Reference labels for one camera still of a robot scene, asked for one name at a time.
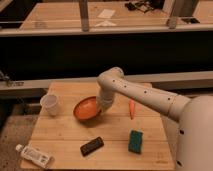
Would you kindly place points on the white plastic cup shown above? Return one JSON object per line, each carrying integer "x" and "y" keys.
{"x": 50, "y": 103}

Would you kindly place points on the metal clamp on rail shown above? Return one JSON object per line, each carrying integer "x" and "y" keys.
{"x": 9, "y": 82}

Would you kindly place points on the black rectangular block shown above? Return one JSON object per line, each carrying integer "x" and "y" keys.
{"x": 91, "y": 146}

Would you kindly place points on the orange ceramic bowl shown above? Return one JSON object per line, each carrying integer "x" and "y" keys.
{"x": 86, "y": 109}

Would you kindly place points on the grey metal post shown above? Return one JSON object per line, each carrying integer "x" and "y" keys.
{"x": 175, "y": 10}
{"x": 83, "y": 7}

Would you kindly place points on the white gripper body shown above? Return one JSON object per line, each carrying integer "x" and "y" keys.
{"x": 103, "y": 104}

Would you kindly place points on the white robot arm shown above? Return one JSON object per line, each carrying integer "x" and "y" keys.
{"x": 194, "y": 116}

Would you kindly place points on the white tube bottle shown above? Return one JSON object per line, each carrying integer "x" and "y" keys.
{"x": 34, "y": 155}

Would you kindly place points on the grey metal post right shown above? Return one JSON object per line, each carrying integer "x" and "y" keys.
{"x": 175, "y": 10}

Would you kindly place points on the orange carrot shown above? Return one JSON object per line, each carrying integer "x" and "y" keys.
{"x": 132, "y": 108}

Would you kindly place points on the white paper sheet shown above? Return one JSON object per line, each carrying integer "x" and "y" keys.
{"x": 106, "y": 14}

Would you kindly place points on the green sponge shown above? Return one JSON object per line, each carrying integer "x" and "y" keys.
{"x": 135, "y": 142}

